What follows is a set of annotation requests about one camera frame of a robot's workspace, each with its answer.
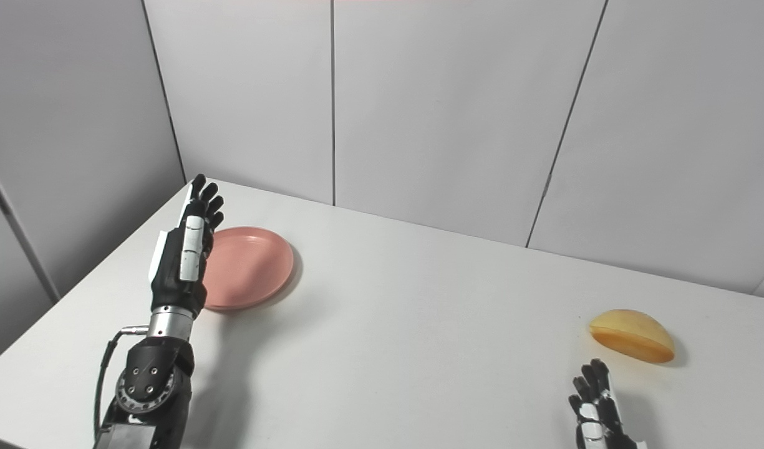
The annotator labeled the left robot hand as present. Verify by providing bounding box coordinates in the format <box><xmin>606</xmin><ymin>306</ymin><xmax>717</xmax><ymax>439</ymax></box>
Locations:
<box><xmin>148</xmin><ymin>174</ymin><xmax>225</xmax><ymax>319</ymax></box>

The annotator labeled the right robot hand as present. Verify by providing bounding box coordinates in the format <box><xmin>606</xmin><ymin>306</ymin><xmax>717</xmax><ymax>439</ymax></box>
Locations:
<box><xmin>568</xmin><ymin>359</ymin><xmax>647</xmax><ymax>449</ymax></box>

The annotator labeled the pink plate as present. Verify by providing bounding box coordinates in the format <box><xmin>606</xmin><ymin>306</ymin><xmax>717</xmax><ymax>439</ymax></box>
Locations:
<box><xmin>201</xmin><ymin>227</ymin><xmax>295</xmax><ymax>312</ymax></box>

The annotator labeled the yellow bread piece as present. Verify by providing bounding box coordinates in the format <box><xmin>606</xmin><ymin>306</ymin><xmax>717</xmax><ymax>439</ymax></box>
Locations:
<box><xmin>589</xmin><ymin>309</ymin><xmax>676</xmax><ymax>364</ymax></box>

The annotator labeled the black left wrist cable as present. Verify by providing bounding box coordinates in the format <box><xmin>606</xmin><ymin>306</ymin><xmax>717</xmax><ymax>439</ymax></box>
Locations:
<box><xmin>93</xmin><ymin>325</ymin><xmax>150</xmax><ymax>443</ymax></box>

